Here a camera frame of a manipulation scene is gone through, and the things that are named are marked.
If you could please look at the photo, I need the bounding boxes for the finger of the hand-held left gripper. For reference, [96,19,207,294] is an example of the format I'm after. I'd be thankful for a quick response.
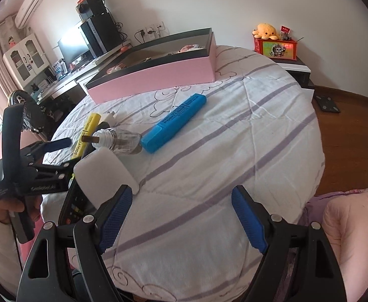
[30,159,84,184]
[20,137,73,164]

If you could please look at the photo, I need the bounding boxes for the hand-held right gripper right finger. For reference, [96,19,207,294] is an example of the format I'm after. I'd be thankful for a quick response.
[231,185,346,302]

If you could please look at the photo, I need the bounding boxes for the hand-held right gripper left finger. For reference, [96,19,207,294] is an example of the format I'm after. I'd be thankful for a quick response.
[16,185,133,302]

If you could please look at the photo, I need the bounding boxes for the yellow highlighter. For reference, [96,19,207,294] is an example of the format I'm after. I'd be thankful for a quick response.
[71,113,102,160]

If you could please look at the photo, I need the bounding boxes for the black remote control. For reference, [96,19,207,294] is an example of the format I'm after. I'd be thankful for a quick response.
[59,179,101,227]

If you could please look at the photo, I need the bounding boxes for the white plug-in repellent heater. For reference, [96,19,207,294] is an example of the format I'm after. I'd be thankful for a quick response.
[73,150,140,210]

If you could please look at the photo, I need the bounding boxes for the white charger plug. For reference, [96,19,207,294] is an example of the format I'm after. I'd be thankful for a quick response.
[98,111,117,126]

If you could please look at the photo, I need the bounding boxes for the clear glass repellent bottle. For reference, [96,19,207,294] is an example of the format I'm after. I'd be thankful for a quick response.
[82,127,143,156]

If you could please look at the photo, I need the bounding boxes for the blue highlighter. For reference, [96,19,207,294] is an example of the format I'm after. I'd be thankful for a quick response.
[140,93,207,154]

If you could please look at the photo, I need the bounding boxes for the pink storage box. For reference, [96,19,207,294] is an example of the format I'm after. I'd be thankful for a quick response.
[86,28,217,104]

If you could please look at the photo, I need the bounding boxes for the person's left forearm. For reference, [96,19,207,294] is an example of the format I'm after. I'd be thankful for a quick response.
[0,214,25,296]

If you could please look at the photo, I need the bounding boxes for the black office chair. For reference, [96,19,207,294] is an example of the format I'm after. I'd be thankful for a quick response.
[36,96,78,139]

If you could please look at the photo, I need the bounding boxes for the dark printed jacket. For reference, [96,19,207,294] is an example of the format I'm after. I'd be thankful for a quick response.
[7,90,51,133]

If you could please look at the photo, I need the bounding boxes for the white desk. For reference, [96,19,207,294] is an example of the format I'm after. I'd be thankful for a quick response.
[36,39,132,107]

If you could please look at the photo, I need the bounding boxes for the striped white quilt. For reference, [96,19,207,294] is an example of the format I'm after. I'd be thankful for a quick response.
[41,45,326,302]

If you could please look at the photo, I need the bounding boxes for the blue white box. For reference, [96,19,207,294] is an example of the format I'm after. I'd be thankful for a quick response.
[52,60,68,78]

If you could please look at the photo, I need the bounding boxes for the white glass-door cabinet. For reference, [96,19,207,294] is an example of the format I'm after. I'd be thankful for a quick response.
[2,32,51,89]

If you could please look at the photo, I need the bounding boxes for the black computer monitor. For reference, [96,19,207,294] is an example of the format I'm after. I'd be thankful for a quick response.
[57,27,90,65]

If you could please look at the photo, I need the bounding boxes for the black computer tower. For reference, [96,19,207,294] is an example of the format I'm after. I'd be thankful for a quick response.
[80,13,123,58]

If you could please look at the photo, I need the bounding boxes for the black box with dial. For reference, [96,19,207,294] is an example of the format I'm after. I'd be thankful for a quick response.
[75,0,106,21]

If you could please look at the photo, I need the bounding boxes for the black floor scale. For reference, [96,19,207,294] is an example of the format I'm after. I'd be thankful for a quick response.
[315,94,342,114]

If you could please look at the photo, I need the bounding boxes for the white air conditioner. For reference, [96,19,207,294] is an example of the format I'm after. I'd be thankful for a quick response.
[16,0,49,29]

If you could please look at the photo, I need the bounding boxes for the red printed box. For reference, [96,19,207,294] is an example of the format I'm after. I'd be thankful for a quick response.
[254,36,299,61]

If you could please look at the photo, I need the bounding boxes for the orange octopus plush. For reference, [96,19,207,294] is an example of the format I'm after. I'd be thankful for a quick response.
[252,23,280,41]

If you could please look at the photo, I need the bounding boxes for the white wall outlets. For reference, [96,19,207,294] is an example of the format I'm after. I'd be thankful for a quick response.
[143,21,166,36]

